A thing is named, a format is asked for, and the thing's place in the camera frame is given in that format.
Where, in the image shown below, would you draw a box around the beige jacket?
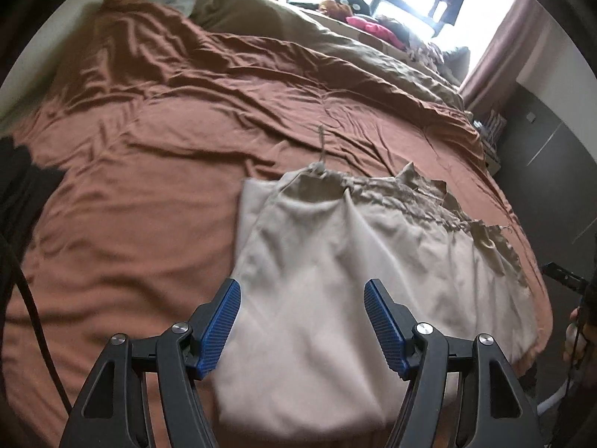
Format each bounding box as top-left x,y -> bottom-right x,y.
213,149 -> 544,447

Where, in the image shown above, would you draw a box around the clothes pile on windowsill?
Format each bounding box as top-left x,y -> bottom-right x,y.
318,0 -> 471,85

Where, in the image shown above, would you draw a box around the right hand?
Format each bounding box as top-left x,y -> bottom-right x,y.
563,308 -> 587,365

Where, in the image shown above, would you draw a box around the white nightstand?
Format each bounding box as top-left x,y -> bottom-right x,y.
472,109 -> 507,176

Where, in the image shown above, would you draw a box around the right pink curtain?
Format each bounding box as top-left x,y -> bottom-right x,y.
460,0 -> 550,117

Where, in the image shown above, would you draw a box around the rust brown bed blanket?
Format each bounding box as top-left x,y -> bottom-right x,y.
13,0 -> 553,447

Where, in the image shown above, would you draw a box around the black garment on bed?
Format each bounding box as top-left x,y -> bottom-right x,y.
0,137 -> 65,262

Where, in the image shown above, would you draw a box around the olive beige duvet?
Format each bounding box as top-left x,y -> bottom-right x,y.
191,0 -> 465,111

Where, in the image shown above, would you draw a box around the cream padded headboard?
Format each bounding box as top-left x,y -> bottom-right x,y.
1,0 -> 103,118

